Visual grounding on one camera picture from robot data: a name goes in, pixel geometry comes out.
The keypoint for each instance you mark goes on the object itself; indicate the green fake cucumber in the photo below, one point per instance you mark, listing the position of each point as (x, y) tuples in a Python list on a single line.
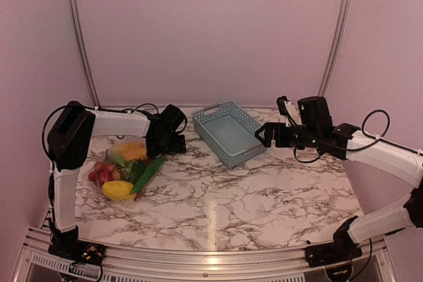
[(147, 175)]

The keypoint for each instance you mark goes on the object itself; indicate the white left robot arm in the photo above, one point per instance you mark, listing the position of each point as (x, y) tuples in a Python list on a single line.
[(66, 144)]

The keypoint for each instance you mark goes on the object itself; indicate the aluminium corner post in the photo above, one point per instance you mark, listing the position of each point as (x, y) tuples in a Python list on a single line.
[(80, 41), (340, 25)]

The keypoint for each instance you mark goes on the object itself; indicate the green fake leafy vegetable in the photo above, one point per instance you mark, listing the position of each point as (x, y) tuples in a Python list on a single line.
[(129, 171)]

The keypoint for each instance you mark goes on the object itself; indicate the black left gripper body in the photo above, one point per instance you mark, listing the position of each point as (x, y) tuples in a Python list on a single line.
[(166, 144)]

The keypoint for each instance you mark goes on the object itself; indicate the left aluminium corner post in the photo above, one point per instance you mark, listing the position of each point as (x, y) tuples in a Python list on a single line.
[(80, 41)]

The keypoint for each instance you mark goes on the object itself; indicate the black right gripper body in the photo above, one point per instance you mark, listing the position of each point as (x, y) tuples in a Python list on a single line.
[(285, 140)]

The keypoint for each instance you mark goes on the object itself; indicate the right aluminium corner post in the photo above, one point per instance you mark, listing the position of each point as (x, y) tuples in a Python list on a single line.
[(340, 25)]

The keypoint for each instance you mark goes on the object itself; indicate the small yellow fake corn cob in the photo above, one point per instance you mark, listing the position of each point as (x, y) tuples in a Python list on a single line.
[(118, 190)]

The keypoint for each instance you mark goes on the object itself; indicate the red fake grape bunch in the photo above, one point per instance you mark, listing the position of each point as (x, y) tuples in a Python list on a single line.
[(101, 173)]

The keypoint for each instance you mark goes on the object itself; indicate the light blue perforated plastic basket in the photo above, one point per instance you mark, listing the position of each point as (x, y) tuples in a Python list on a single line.
[(229, 132)]

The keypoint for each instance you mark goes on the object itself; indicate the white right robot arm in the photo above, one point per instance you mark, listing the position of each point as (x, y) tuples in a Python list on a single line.
[(372, 162)]

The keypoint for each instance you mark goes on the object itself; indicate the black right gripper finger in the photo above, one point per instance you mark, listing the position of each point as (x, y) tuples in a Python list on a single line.
[(265, 136), (268, 127)]

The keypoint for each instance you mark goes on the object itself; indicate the clear zip top bag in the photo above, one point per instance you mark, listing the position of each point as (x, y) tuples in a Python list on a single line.
[(101, 149)]

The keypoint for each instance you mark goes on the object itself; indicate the aluminium front rail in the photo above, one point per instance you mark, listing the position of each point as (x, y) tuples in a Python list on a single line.
[(124, 263)]

